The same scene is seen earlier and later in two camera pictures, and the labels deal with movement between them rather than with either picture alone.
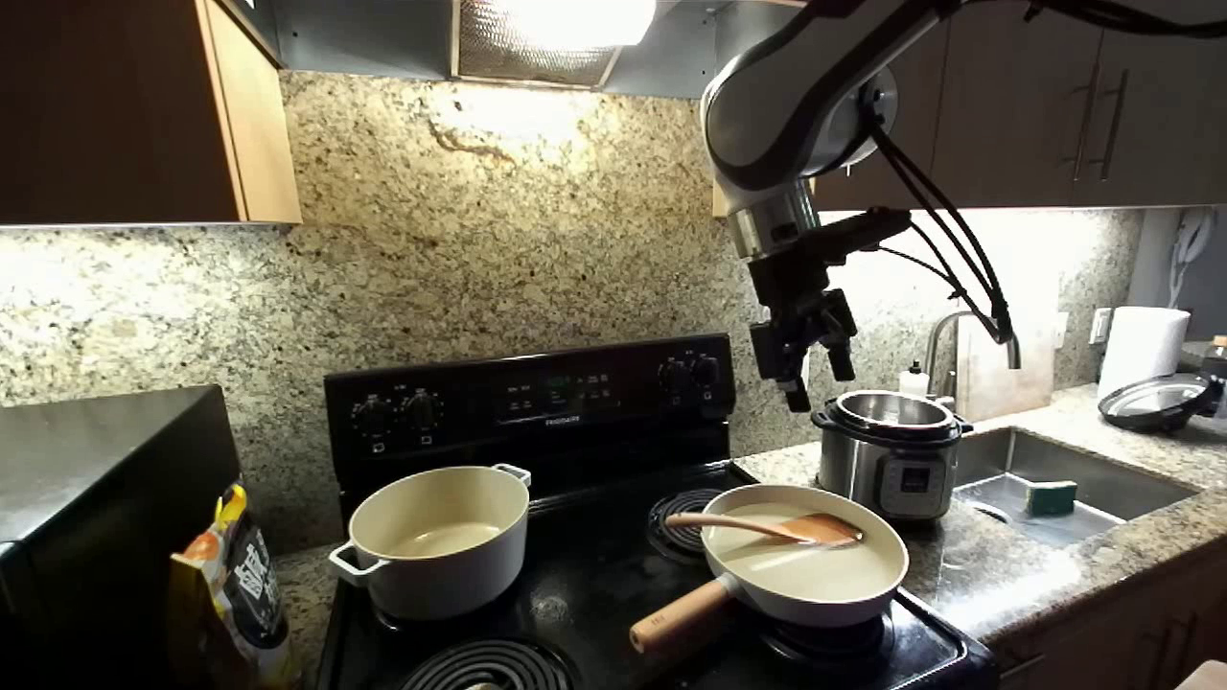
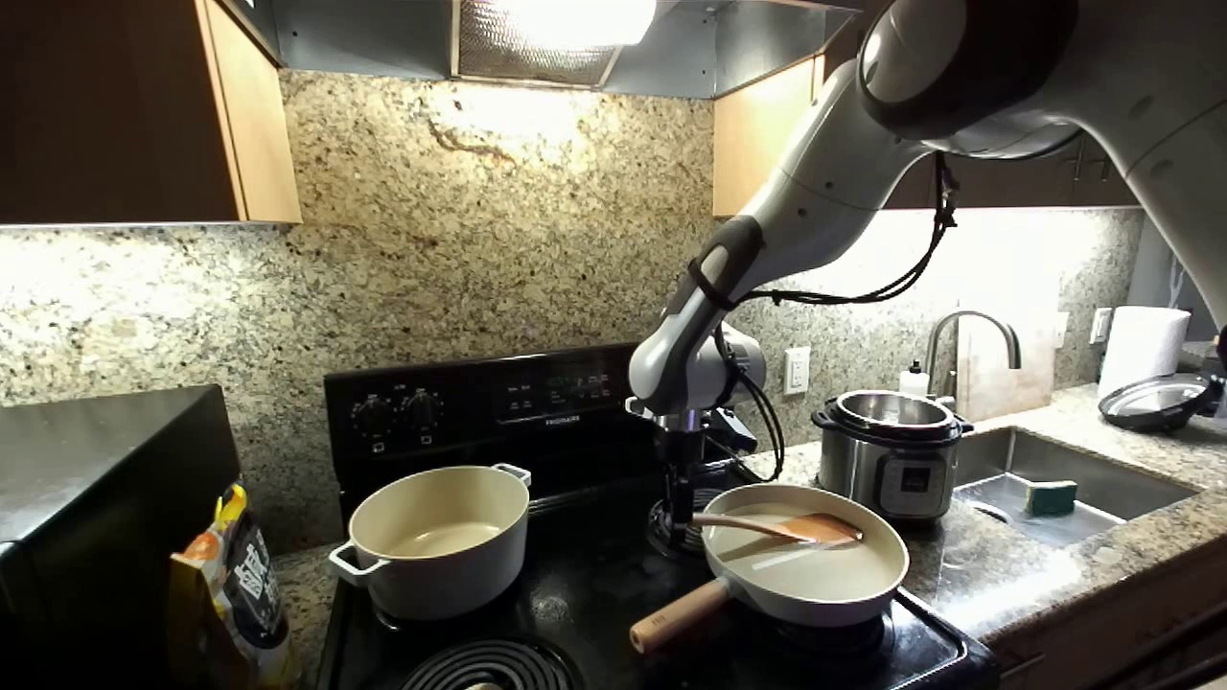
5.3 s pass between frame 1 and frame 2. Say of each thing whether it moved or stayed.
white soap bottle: stayed
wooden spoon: stayed
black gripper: moved
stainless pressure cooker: stayed
